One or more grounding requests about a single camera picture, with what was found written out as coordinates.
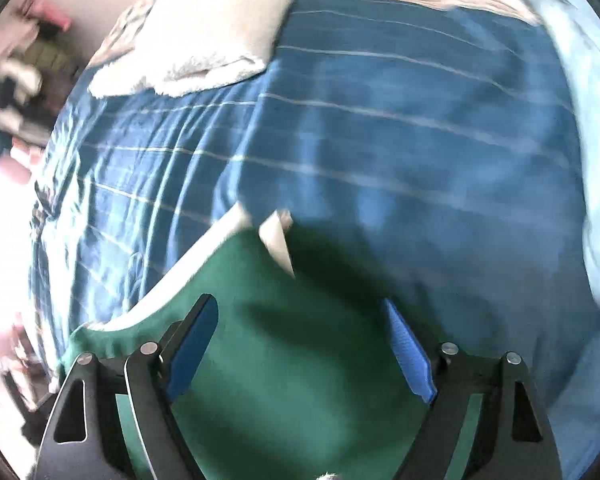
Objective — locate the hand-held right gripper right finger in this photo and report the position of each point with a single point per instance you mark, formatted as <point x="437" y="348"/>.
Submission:
<point x="410" y="355"/>

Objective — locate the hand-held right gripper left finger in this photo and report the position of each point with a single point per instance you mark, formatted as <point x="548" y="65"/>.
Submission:
<point x="192" y="350"/>

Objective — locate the green and cream varsity jacket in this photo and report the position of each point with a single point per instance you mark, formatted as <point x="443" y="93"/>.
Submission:
<point x="280" y="360"/>

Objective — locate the clothes rack with garments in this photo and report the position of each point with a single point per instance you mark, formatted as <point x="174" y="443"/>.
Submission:
<point x="25" y="70"/>

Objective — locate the blue striped bed sheet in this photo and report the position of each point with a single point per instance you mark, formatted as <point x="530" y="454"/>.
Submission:
<point x="380" y="135"/>

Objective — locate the light blue duvet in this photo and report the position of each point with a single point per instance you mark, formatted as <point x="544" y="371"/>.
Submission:
<point x="592" y="110"/>

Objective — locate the white fluffy folded cloth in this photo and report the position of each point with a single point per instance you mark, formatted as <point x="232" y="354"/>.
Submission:
<point x="205" y="35"/>

